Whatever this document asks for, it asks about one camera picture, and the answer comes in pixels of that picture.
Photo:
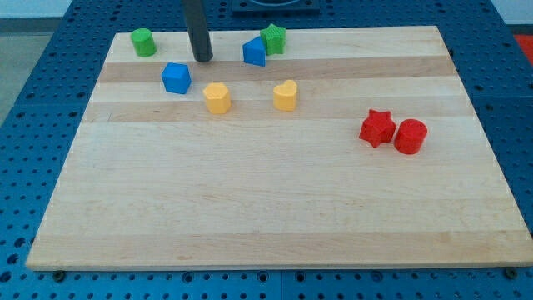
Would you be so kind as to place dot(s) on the wooden board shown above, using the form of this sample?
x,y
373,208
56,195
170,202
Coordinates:
x,y
154,181

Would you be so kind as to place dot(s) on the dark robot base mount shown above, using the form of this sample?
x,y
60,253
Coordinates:
x,y
276,6

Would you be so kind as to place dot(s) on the green star block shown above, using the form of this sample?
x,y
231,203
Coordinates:
x,y
274,39

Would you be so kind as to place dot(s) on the red cylinder block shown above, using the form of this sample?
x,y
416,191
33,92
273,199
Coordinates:
x,y
410,136

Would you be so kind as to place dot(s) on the blue cube block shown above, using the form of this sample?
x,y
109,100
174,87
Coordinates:
x,y
176,78

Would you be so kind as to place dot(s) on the yellow hexagon block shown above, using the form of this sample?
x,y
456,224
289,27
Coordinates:
x,y
217,98

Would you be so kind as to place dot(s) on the yellow heart block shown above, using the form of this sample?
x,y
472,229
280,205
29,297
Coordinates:
x,y
285,96

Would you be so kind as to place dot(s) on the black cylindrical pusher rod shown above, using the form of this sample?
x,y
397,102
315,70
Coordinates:
x,y
195,21

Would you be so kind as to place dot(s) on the blue triangle block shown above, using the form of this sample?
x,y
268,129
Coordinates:
x,y
254,52

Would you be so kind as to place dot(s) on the red star block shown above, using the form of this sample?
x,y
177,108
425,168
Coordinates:
x,y
377,128

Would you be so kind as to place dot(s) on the green cylinder block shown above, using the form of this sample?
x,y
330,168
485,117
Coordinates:
x,y
143,42

